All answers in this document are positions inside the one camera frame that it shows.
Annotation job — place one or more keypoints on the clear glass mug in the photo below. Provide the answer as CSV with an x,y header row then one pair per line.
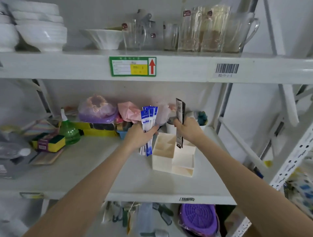
x,y
133,36

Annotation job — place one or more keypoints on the cream plastic desk organizer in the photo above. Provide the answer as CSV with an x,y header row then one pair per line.
x,y
171,158

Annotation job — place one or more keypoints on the wooden board packet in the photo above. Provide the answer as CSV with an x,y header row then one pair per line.
x,y
47,157

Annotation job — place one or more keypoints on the person's right thumb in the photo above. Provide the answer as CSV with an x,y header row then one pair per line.
x,y
177,125

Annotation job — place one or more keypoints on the small barcode shelf tag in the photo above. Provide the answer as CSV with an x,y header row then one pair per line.
x,y
187,199

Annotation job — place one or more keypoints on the grey plastic packet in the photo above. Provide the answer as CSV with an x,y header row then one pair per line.
x,y
11,151

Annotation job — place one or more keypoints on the white cup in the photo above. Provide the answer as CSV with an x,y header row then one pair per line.
x,y
170,128

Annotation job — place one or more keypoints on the person's left hand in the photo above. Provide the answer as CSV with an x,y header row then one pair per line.
x,y
138,136

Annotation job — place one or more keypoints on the yellow green sponge pack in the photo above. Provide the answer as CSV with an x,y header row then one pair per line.
x,y
50,142

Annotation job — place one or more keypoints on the white metal shelf rack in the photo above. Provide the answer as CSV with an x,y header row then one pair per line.
x,y
73,66

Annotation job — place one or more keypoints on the white fluted bowl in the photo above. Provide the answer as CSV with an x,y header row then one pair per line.
x,y
102,39

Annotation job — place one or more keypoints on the person's left thumb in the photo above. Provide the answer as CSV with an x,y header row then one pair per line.
x,y
154,130

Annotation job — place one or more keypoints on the purple plastic bag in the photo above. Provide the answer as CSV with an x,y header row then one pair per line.
x,y
97,109

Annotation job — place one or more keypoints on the small yellow shelf tag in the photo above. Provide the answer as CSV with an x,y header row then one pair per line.
x,y
31,195

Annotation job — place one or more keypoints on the clear glass pitcher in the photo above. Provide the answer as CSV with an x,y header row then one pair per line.
x,y
237,34

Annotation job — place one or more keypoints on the yellow black packet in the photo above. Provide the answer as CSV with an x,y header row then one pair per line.
x,y
97,129

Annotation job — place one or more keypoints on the floral printed bag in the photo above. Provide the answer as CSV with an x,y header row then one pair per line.
x,y
302,190

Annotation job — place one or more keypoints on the stack of white ribbed bowls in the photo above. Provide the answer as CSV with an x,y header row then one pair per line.
x,y
41,34

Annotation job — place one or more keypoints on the person's right hand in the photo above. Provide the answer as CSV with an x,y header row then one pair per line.
x,y
192,130

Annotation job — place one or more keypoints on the person's right forearm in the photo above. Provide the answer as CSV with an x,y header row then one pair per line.
x,y
244,185

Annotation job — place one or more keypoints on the clear glass tumbler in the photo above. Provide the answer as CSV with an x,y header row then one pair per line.
x,y
171,36

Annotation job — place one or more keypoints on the white barcode label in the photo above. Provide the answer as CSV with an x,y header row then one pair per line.
x,y
227,68

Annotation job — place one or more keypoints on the person's left forearm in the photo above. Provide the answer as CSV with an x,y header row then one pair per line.
x,y
85,195

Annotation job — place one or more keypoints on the pink plastic bag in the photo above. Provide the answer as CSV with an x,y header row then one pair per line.
x,y
129,112

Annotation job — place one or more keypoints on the green shelf label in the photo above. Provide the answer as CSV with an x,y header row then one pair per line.
x,y
122,66

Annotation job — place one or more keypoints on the packaged kitchen tools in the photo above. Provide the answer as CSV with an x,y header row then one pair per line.
x,y
122,216

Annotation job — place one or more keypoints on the bundle of blue white sachets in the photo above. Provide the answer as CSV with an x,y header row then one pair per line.
x,y
148,117

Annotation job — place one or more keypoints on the striped cloth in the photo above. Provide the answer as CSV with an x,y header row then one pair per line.
x,y
40,128

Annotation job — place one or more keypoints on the purple round plastic strainer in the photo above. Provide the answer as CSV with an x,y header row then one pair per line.
x,y
199,219

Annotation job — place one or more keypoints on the teal scrubber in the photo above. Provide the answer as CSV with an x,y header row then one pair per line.
x,y
202,118

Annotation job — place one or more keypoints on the green spray bottle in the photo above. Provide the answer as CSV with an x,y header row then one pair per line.
x,y
69,133

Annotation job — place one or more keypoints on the black sachet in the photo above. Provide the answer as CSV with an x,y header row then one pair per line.
x,y
180,109

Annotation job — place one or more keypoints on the white perforated rack upright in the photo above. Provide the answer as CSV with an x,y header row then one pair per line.
x,y
288,166

